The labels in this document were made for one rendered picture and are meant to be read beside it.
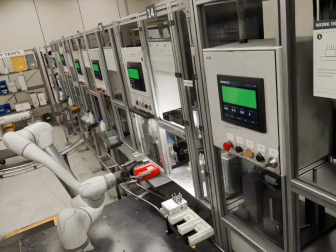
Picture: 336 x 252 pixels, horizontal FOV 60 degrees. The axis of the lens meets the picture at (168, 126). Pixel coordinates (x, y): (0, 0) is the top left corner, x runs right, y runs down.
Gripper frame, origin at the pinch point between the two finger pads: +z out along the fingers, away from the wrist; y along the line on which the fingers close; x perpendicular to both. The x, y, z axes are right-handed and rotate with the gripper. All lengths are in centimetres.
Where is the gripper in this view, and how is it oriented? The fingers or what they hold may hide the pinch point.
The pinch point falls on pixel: (145, 167)
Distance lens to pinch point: 184.8
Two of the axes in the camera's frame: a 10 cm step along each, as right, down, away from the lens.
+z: 8.7, -2.8, 4.0
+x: -4.6, -2.1, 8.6
